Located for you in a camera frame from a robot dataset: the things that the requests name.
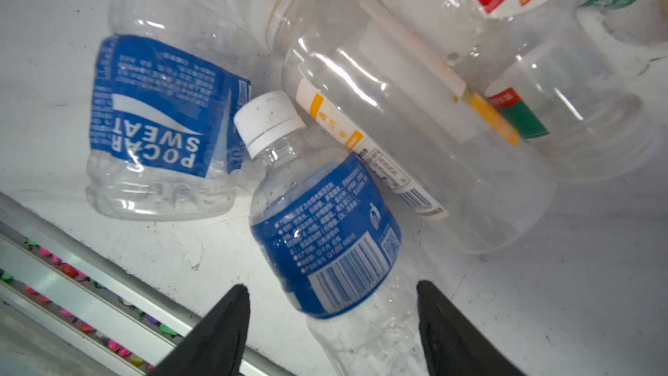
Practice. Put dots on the white red label bottle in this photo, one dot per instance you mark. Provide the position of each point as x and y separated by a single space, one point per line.
536 65

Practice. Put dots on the aluminium front rail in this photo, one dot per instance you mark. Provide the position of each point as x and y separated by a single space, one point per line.
66 310

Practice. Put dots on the clear bottle orange cap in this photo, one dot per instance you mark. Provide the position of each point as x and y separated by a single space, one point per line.
375 87

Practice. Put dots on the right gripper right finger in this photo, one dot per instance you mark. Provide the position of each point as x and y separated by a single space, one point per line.
452 345

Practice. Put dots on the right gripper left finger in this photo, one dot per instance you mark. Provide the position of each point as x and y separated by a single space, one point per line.
216 345

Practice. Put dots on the blue label crushed bottle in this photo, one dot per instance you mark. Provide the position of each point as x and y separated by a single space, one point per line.
333 243

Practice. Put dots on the blue label round bottle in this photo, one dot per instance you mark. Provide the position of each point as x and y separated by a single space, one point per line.
168 82

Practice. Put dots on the clear bottle green cap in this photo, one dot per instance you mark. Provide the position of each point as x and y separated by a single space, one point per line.
626 0

